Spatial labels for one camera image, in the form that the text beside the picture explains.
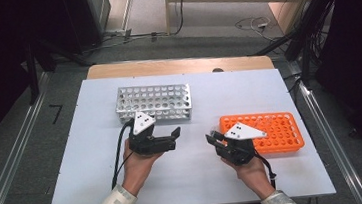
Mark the grey power strip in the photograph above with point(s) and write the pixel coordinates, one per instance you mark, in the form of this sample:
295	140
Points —
118	33

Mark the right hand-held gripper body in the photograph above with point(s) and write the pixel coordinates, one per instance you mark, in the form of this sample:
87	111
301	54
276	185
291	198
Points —
237	152

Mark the clear test tube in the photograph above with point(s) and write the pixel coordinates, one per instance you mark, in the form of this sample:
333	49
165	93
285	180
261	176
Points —
212	132

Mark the person's left hand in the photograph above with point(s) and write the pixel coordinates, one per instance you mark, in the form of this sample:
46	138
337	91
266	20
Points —
137	171

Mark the aluminium floor rail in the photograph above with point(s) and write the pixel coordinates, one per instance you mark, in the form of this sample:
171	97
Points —
333	141
13	155

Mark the wooden table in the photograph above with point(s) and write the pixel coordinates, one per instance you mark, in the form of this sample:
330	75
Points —
165	66

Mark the silver metal test tube rack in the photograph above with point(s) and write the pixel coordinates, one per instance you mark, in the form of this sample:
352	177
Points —
155	99

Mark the black metal stand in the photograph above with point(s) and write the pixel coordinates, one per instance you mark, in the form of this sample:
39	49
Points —
32	76

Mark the orange plastic test tube rack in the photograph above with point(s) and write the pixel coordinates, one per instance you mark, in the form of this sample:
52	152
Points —
282	135

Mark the person's right hand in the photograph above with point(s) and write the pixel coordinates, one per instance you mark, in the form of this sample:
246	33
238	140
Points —
254	175

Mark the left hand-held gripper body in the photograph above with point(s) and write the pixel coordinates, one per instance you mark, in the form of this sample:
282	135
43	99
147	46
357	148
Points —
144	144

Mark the white board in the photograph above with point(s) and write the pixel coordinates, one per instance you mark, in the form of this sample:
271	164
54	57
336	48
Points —
183	178

